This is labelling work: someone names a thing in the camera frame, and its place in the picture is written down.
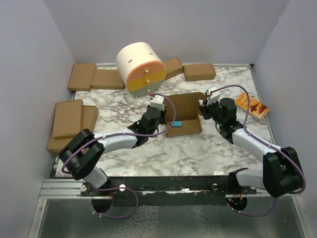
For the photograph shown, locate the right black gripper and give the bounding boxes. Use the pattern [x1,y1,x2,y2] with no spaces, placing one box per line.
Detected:
[198,97,224,126]

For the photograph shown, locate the small blue block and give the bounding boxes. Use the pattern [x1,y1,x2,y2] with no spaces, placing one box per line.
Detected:
[170,121,182,127]

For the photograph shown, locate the cardboard box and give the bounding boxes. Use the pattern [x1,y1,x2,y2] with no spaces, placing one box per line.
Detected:
[52,99,84,138]
[164,58,184,80]
[91,69,125,90]
[166,92,207,138]
[184,63,216,81]
[67,63,97,91]
[46,106,99,154]

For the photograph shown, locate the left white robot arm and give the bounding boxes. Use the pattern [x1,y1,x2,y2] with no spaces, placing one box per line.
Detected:
[58,106,166,196]

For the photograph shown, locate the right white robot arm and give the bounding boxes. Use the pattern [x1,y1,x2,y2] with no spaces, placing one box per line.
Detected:
[199,98,304,198]

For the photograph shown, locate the orange paperback book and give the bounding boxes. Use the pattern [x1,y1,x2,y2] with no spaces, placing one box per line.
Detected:
[235,92,270,121]

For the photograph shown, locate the round pastel drawer cabinet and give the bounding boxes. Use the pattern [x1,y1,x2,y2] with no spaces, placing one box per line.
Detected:
[116,42,166,97]

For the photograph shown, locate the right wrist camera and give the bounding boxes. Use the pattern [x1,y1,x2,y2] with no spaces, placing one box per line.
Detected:
[205,86,220,106]

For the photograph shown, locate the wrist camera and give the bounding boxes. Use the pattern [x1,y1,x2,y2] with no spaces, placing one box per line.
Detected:
[149,95,165,111]
[205,86,220,106]

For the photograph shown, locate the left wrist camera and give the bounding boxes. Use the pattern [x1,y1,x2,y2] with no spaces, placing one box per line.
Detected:
[149,95,165,111]

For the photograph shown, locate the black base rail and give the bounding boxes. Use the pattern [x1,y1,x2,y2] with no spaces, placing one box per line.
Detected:
[81,175,256,207]

